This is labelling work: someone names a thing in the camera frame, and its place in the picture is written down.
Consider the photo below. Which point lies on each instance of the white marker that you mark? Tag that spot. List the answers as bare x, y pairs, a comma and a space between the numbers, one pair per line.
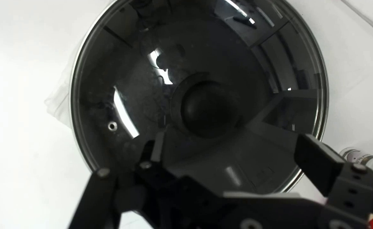
369, 160

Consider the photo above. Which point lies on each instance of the glass pot lid, black knob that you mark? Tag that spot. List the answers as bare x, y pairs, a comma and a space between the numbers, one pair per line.
205, 51

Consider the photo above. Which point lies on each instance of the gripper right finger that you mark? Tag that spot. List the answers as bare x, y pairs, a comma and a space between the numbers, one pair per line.
348, 184

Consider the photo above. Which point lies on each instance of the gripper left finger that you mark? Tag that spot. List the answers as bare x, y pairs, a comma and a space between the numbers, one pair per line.
97, 200

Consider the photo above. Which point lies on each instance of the translucent white plastic sheet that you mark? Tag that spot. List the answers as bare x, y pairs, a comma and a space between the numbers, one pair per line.
58, 105

